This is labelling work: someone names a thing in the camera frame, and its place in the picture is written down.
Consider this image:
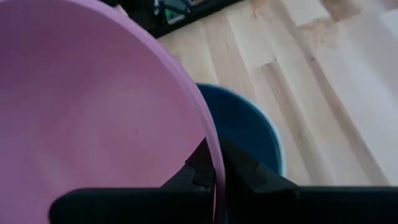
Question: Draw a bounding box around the dark blue plastic bowl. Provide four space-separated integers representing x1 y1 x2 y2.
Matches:
195 83 287 179

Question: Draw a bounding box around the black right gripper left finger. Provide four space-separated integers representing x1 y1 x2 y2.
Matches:
160 138 217 189

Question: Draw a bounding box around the green electronics module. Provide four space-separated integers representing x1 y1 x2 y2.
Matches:
164 0 191 24

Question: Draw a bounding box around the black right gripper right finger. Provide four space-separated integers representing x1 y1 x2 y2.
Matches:
219 136 300 191

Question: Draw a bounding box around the pink plastic bowl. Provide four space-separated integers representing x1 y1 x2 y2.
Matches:
0 0 226 224

